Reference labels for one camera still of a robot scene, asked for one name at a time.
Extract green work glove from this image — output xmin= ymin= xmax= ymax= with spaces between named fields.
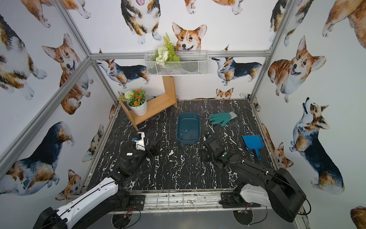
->
xmin=209 ymin=111 xmax=237 ymax=127

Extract white wire basket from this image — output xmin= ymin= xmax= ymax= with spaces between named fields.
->
xmin=144 ymin=51 xmax=209 ymax=76

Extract white flower pot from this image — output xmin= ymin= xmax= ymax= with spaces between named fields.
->
xmin=127 ymin=98 xmax=148 ymax=116

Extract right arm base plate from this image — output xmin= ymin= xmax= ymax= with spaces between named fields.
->
xmin=219 ymin=192 xmax=261 ymax=209

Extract blue plastic dustpan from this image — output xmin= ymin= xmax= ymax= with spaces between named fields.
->
xmin=242 ymin=135 xmax=264 ymax=160

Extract green fern white flowers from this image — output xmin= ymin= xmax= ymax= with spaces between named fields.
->
xmin=152 ymin=33 xmax=180 ymax=66

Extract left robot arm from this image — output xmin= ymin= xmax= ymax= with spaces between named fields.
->
xmin=34 ymin=146 xmax=160 ymax=229

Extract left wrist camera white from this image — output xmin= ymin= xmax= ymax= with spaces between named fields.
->
xmin=132 ymin=132 xmax=145 ymax=151

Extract teal plastic storage box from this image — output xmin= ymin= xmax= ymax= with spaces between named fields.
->
xmin=176 ymin=112 xmax=201 ymax=145

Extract wooden shelf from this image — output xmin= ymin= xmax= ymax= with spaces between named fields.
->
xmin=118 ymin=76 xmax=178 ymax=132

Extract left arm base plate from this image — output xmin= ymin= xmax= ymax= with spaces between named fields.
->
xmin=113 ymin=195 xmax=146 ymax=211

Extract orange flower plant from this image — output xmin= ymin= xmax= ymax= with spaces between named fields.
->
xmin=119 ymin=88 xmax=147 ymax=107

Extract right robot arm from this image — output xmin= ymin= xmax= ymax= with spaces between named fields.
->
xmin=202 ymin=138 xmax=307 ymax=222

